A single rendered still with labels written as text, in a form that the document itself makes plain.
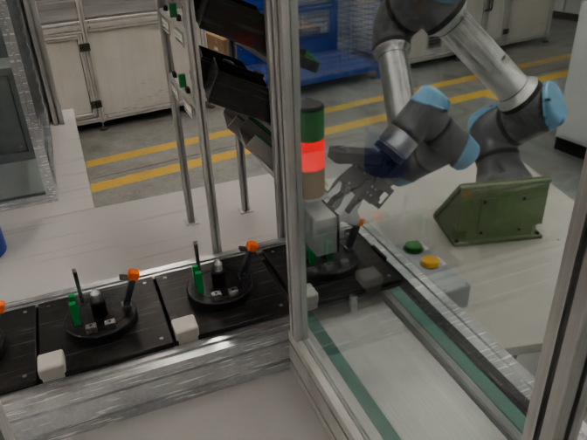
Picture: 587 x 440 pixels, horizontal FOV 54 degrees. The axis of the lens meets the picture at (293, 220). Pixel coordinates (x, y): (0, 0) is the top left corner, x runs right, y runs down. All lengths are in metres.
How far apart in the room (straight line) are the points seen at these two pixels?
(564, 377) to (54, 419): 0.89
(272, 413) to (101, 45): 4.32
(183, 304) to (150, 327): 0.09
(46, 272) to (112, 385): 0.61
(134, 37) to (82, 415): 4.31
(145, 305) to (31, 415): 0.29
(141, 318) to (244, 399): 0.26
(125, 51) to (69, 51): 0.44
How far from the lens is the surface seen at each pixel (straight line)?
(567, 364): 0.48
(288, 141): 0.92
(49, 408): 1.14
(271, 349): 1.17
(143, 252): 1.65
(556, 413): 0.51
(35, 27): 2.69
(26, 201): 2.04
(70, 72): 5.15
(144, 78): 5.30
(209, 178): 1.35
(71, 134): 2.63
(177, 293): 1.27
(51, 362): 1.15
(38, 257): 1.74
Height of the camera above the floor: 1.70
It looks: 29 degrees down
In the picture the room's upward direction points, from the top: 2 degrees counter-clockwise
